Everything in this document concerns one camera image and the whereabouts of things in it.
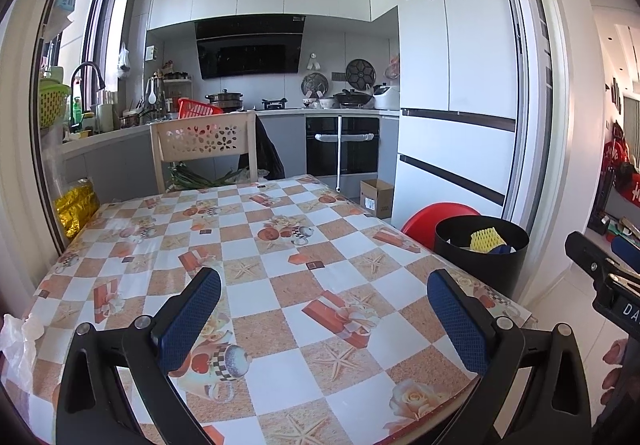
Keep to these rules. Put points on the white rice cooker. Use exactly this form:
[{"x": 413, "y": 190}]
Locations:
[{"x": 387, "y": 99}]

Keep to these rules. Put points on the yellow foam fruit net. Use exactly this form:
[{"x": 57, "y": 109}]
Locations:
[{"x": 485, "y": 240}]

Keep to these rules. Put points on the gold foil bag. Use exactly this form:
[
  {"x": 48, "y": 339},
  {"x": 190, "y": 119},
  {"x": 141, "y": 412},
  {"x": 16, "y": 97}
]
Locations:
[{"x": 75, "y": 210}]

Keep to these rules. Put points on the green onions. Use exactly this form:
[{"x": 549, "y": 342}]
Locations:
[{"x": 190, "y": 177}]

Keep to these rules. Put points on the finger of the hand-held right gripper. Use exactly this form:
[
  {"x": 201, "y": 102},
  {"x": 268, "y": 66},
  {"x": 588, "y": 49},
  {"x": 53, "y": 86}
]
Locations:
[
  {"x": 582, "y": 250},
  {"x": 627, "y": 252}
]

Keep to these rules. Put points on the checkered patterned tablecloth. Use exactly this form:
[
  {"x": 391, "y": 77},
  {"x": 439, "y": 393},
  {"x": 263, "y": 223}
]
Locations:
[{"x": 300, "y": 245}]

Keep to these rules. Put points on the grey sliding door frame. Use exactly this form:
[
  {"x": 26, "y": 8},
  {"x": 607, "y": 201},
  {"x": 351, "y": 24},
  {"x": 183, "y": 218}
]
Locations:
[{"x": 540, "y": 100}]

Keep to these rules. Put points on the grey kitchen counter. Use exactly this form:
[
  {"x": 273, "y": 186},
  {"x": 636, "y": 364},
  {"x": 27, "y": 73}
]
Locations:
[{"x": 125, "y": 155}]

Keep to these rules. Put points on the black jacket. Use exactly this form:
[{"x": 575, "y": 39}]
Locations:
[{"x": 272, "y": 160}]

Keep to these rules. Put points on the green dish soap bottle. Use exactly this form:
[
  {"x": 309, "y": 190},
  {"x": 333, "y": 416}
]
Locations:
[{"x": 76, "y": 112}]

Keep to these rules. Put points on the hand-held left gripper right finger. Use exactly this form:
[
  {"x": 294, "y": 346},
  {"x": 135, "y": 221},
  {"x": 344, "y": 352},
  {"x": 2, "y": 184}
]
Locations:
[{"x": 460, "y": 320}]

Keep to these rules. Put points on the red plastic basket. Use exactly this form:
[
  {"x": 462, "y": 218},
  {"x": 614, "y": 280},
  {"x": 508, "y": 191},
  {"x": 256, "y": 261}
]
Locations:
[{"x": 197, "y": 109}]

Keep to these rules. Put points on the hanging white plastic bag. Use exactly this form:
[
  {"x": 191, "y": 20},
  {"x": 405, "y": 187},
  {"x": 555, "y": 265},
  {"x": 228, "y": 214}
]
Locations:
[{"x": 123, "y": 59}]

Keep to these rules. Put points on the black wok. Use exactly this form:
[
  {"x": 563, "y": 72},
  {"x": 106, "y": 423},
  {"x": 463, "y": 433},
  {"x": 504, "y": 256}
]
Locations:
[{"x": 352, "y": 99}]

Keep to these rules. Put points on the white tissue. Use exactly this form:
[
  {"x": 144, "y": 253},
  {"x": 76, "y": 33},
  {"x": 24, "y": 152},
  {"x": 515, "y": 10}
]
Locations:
[{"x": 20, "y": 350}]

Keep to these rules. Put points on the red garment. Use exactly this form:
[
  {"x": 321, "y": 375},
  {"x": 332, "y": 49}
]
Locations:
[{"x": 620, "y": 165}]

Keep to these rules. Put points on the black kitchen faucet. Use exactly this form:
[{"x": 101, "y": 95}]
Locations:
[{"x": 87, "y": 66}]

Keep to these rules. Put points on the cardboard box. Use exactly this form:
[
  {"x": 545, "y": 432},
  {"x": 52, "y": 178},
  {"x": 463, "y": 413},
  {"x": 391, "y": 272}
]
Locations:
[{"x": 377, "y": 200}]

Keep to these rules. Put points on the hanging red bag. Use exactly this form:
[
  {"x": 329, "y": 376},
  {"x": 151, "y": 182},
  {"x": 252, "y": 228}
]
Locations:
[{"x": 392, "y": 70}]

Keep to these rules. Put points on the gas stove burner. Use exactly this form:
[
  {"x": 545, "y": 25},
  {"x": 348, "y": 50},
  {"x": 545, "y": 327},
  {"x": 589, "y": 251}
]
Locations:
[{"x": 275, "y": 103}]

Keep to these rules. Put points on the red plastic chair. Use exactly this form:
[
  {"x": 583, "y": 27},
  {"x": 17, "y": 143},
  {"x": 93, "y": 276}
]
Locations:
[{"x": 420, "y": 227}]

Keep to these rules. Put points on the black built-in oven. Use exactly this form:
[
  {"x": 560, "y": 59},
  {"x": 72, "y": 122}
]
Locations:
[{"x": 361, "y": 157}]

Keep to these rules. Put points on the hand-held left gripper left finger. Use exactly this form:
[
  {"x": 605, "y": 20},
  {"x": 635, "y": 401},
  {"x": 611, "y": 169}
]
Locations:
[{"x": 192, "y": 320}]

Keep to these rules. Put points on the black round mould pan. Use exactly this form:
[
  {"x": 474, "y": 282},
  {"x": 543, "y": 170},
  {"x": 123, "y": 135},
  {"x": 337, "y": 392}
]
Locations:
[{"x": 361, "y": 73}]

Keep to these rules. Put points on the green plastic basket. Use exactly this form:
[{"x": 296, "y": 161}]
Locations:
[{"x": 54, "y": 102}]

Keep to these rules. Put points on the person's right hand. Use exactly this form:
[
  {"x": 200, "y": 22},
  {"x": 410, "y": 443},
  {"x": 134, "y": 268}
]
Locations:
[{"x": 615, "y": 355}]

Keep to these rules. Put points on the steel pot with lid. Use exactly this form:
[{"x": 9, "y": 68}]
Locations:
[{"x": 225, "y": 100}]

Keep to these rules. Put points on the black trash bin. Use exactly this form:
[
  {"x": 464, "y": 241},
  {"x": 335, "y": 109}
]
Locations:
[{"x": 480, "y": 275}]

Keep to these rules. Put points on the beige cutout chair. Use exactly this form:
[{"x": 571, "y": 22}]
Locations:
[{"x": 200, "y": 135}]

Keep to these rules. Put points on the black range hood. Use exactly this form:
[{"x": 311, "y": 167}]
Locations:
[{"x": 250, "y": 50}]

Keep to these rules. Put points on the white refrigerator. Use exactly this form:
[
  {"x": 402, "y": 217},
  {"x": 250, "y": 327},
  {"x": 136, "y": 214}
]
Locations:
[{"x": 475, "y": 65}]

